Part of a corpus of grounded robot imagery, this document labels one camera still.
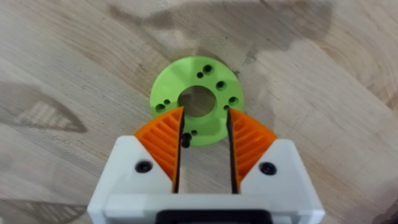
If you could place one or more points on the green disc with holes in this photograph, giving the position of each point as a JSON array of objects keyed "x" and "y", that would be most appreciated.
[{"x": 199, "y": 87}]

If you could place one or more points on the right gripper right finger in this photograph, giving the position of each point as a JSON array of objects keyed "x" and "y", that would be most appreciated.
[{"x": 264, "y": 161}]

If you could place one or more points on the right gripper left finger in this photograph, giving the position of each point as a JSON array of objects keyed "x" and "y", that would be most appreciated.
[{"x": 155, "y": 155}]

